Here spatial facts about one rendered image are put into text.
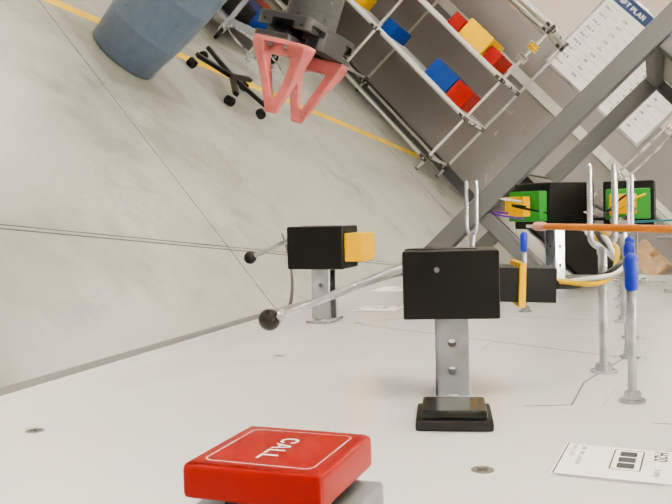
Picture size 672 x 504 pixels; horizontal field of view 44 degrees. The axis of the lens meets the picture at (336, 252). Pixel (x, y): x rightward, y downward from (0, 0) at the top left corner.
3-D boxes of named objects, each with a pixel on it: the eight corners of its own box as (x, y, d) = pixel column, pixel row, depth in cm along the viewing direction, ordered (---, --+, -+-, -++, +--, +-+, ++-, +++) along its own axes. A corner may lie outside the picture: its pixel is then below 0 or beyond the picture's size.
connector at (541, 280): (470, 295, 51) (471, 263, 51) (549, 297, 51) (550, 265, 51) (476, 301, 48) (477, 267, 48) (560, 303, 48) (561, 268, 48)
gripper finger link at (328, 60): (331, 133, 92) (355, 50, 91) (299, 120, 85) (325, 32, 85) (281, 119, 95) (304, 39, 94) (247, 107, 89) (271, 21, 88)
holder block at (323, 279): (256, 315, 92) (253, 226, 91) (360, 318, 87) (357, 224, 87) (236, 321, 87) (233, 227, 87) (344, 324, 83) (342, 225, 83)
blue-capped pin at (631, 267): (616, 398, 49) (614, 252, 48) (642, 398, 49) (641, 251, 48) (621, 404, 47) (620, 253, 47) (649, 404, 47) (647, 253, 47)
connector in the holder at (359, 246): (357, 259, 87) (356, 231, 87) (375, 259, 86) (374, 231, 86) (344, 261, 83) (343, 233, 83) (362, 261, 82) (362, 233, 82)
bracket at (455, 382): (433, 388, 53) (431, 310, 53) (471, 388, 53) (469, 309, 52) (432, 405, 48) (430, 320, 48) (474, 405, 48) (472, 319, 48)
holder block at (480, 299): (406, 310, 53) (405, 248, 52) (495, 309, 52) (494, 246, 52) (403, 319, 48) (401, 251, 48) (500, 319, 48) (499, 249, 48)
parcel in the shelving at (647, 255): (616, 259, 714) (642, 236, 706) (623, 261, 751) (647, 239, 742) (644, 287, 703) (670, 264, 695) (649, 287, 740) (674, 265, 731)
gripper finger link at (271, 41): (319, 128, 89) (344, 43, 89) (286, 115, 83) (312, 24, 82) (269, 115, 92) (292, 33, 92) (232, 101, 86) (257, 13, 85)
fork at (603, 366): (591, 374, 56) (588, 163, 55) (586, 369, 57) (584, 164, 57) (621, 374, 55) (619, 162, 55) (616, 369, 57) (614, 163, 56)
